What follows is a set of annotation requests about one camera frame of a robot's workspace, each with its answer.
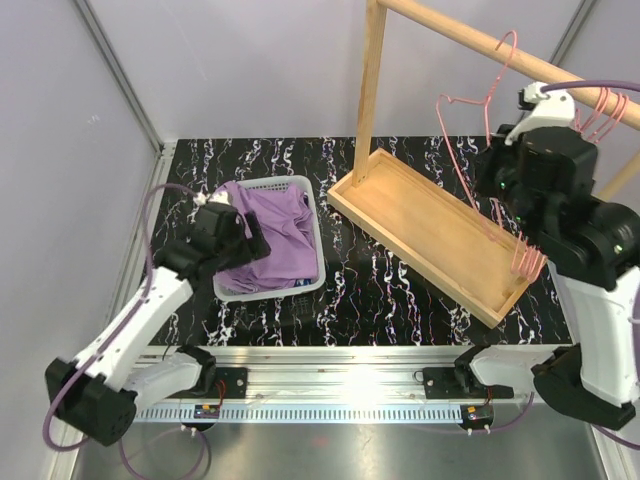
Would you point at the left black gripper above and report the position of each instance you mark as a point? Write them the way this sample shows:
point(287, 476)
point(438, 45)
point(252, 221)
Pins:
point(256, 245)

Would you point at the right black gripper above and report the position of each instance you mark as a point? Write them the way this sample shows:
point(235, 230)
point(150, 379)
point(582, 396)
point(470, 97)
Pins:
point(488, 161)

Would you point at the purple trousers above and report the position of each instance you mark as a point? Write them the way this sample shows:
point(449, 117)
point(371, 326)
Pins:
point(287, 223)

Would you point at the blue patterned trousers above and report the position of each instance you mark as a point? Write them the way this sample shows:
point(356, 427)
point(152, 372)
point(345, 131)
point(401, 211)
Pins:
point(307, 284)

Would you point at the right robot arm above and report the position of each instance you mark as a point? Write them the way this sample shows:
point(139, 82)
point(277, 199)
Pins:
point(545, 178)

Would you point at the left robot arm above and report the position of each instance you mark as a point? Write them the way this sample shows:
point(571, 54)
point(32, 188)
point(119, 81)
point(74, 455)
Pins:
point(98, 392)

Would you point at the white plastic basket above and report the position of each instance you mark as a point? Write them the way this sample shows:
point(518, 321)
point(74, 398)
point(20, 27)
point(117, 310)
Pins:
point(279, 183)

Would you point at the wooden clothes rack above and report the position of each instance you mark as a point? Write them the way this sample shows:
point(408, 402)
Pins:
point(407, 253)

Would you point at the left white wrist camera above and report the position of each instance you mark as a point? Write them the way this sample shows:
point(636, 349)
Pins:
point(222, 197)

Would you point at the aluminium mounting rail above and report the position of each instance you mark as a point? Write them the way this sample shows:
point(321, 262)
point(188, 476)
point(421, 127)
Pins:
point(398, 384)

